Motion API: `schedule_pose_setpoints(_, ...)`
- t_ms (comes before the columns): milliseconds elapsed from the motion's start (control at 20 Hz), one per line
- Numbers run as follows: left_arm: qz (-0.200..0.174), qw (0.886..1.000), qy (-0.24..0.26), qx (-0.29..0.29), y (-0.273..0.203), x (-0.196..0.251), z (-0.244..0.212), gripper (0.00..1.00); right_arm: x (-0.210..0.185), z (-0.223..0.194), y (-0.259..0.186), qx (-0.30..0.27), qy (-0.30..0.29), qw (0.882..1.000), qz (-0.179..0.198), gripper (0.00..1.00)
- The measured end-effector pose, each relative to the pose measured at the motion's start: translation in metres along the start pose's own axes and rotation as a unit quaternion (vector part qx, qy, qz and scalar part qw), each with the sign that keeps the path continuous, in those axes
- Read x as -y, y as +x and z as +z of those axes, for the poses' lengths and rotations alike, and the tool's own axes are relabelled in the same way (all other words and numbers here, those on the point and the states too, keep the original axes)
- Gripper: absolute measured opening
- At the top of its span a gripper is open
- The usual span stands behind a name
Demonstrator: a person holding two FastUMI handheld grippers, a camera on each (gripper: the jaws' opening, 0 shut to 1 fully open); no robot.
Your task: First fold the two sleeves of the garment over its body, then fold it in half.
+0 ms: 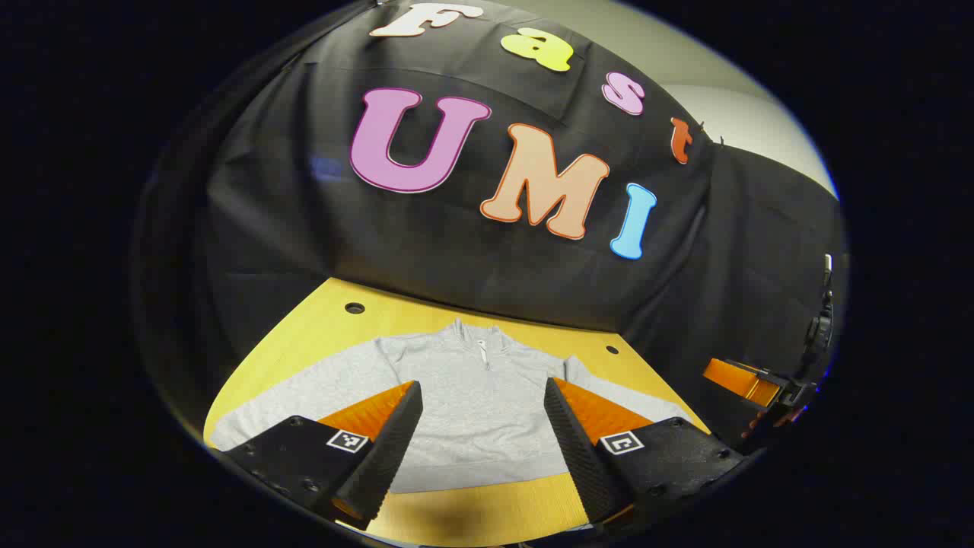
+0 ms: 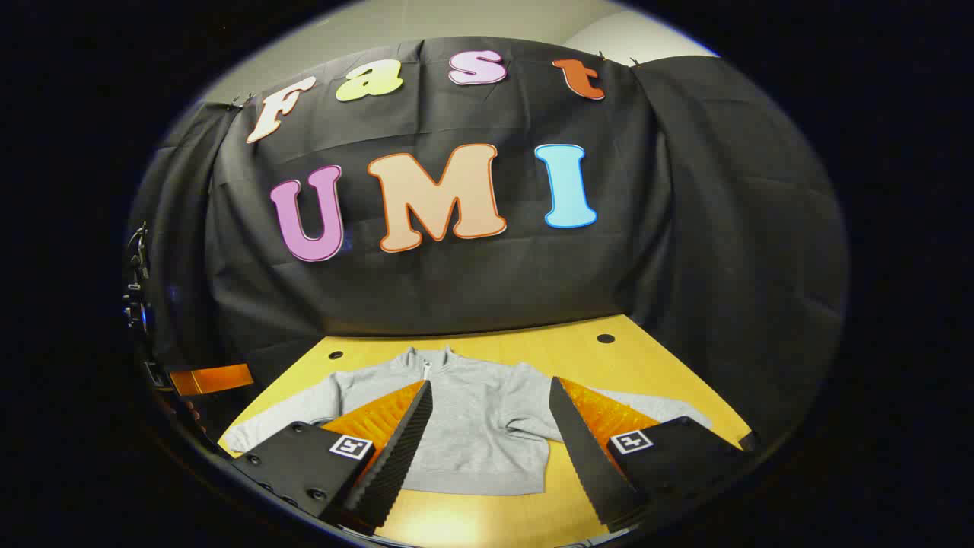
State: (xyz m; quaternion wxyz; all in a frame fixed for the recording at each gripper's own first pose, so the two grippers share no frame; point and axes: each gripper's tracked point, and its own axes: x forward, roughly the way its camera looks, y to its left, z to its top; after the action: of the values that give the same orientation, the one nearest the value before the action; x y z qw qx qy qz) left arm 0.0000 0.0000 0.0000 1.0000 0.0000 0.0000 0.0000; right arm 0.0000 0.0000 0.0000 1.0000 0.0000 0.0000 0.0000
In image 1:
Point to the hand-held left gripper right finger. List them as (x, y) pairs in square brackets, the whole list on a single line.
[(574, 449)]

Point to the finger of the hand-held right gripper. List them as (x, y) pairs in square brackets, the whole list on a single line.
[(742, 380)]

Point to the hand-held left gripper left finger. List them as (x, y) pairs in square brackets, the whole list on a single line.
[(388, 449)]

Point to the grey zip-neck sweatshirt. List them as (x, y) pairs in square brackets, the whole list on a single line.
[(479, 411)]

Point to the black backdrop cloth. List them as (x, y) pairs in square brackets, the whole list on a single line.
[(456, 243)]

